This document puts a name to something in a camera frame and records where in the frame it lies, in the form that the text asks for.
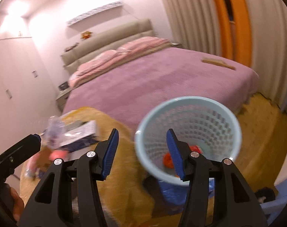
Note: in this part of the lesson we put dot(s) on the blue plastic stool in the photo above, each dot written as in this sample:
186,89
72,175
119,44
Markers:
174,194

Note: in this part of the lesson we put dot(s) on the orange plush toy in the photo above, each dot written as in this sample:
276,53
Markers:
86,35

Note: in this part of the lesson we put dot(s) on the wooden brush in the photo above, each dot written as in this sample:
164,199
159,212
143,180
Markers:
216,62

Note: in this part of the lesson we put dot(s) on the light blue plastic basket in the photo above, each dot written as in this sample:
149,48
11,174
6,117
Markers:
143,151

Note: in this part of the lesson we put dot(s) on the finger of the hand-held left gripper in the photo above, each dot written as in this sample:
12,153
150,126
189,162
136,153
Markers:
23,146

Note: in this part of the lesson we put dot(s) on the dark object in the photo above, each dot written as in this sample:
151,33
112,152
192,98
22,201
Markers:
265,194

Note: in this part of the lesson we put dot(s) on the pink small packet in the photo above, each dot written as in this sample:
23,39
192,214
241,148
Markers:
58,155

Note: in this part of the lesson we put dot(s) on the leopard print cloth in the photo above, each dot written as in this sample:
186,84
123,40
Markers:
71,47

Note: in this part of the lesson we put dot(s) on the pink folded quilt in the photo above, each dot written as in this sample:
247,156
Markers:
86,75

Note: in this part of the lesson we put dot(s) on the white blue paper box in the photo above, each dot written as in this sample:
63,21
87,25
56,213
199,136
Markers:
82,132

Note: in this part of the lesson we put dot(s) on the clear plastic bottle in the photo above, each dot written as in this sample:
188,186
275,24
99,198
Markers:
54,125

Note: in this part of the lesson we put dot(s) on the beige curtain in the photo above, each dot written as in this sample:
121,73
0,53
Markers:
188,16
271,52

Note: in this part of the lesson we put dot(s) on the dark nightstand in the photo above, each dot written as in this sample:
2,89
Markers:
176,45

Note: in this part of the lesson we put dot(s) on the white wardrobe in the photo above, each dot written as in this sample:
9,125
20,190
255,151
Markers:
15,80

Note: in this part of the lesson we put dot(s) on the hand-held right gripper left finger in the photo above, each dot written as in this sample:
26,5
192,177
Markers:
110,153

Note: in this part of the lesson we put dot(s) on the dark box on nightstand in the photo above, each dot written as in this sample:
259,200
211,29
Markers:
63,85

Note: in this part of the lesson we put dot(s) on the pink pillow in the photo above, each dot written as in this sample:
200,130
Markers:
143,43
98,60

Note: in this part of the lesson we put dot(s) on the bed with purple cover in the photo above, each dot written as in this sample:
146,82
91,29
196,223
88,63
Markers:
157,82

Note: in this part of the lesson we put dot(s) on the grey nightstand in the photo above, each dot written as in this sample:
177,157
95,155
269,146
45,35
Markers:
63,99

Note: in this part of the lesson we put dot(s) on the orange red wrapper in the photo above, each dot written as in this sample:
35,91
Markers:
167,162

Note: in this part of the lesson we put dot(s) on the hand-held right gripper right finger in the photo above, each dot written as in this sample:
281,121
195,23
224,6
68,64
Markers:
175,153

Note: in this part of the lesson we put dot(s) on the yellow panda blanket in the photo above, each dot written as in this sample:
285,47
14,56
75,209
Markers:
124,182

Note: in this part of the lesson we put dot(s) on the person's left hand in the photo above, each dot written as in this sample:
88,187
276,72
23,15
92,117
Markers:
17,203

